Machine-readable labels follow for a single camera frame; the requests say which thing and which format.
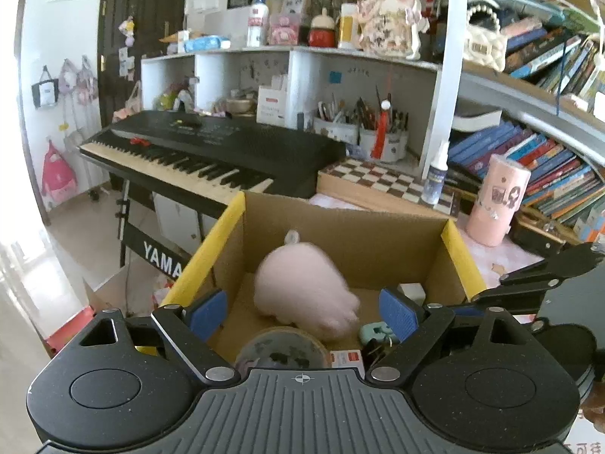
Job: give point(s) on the black white tote bag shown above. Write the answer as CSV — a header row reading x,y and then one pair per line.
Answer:
x,y
45,92

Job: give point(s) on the white spray bottle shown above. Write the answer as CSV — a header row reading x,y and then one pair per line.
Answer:
x,y
434,184

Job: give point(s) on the pink hanging bag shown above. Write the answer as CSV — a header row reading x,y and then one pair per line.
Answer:
x,y
86,85

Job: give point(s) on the pink backpack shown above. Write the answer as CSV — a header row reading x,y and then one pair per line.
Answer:
x,y
59,179

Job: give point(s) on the dark brown stapler case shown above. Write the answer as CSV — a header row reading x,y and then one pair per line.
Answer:
x,y
534,236

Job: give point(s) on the pink checked desktop mat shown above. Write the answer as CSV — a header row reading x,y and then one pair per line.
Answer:
x,y
520,257

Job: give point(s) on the person's right hand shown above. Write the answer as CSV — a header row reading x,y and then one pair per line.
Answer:
x,y
593,406

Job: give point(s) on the small hanging plush doll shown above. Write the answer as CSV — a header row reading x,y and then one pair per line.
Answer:
x,y
127,30

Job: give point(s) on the pink tote bag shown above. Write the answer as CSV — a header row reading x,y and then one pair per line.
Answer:
x,y
126,108

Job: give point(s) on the dark wooden door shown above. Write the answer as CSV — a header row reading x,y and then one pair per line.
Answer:
x,y
142,0

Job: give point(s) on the wooden chessboard box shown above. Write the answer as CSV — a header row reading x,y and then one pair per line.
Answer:
x,y
378,182

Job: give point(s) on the brown floor carton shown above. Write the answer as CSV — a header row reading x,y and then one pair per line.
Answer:
x,y
127,288

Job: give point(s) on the yellow white cup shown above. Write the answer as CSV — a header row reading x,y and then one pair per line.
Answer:
x,y
349,28

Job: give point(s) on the pale purple hanging bag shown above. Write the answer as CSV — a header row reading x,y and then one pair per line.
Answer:
x,y
67,78

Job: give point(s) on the wooden bowl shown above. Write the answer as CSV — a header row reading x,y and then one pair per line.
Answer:
x,y
239,106

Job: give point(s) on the small white red-label box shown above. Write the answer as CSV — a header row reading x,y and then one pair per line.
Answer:
x,y
347,358

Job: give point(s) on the yellow cardboard box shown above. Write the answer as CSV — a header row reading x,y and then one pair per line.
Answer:
x,y
354,246

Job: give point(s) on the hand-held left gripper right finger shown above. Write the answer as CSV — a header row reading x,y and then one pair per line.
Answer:
x,y
399,314

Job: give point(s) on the white lotion bottle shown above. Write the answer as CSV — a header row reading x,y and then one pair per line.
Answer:
x,y
257,21

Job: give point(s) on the white quilted handbag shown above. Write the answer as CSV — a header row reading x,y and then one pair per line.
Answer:
x,y
482,47

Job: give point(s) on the black keyboard stand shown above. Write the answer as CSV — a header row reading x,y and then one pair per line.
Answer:
x,y
151,250

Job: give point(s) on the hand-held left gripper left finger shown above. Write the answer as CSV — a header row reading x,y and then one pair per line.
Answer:
x,y
210,314

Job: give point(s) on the blue wipes packet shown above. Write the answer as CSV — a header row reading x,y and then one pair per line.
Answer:
x,y
207,43

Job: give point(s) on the small white yellow box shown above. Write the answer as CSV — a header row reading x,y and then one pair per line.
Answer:
x,y
183,41

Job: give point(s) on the row of shelved books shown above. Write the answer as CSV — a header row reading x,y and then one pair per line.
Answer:
x,y
543,161
543,52

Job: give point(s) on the mint green correction tape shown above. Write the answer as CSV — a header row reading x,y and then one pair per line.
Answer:
x,y
371,332

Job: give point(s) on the white bookshelf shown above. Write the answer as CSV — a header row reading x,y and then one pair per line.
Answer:
x,y
437,104

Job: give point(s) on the red tassel ornament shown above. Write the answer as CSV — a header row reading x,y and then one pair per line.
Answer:
x,y
380,132

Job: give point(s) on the white carton red label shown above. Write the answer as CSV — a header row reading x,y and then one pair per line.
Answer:
x,y
272,108

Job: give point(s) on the pink storage box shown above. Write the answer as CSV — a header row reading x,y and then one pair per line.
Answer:
x,y
283,32

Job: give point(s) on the white charger plug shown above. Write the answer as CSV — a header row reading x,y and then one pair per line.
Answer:
x,y
410,292

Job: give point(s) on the white cubby shelf unit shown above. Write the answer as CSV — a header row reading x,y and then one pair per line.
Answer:
x,y
302,71

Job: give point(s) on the pink plush toy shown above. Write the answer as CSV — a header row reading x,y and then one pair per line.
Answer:
x,y
302,288

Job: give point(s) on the yellow tape roll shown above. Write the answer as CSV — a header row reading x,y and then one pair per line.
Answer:
x,y
283,345

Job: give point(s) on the blue orange white box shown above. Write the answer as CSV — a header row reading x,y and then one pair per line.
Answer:
x,y
591,227

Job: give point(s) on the black electronic keyboard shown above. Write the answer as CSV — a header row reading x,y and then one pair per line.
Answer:
x,y
212,137

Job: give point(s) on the red white round jar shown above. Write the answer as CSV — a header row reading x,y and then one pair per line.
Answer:
x,y
322,33

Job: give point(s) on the floral house ornament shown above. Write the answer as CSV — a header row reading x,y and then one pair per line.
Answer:
x,y
392,23

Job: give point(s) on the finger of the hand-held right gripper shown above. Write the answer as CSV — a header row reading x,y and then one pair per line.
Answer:
x,y
553,268
510,299

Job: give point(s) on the pink cartoon cylinder container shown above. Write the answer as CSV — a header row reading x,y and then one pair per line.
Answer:
x,y
491,217

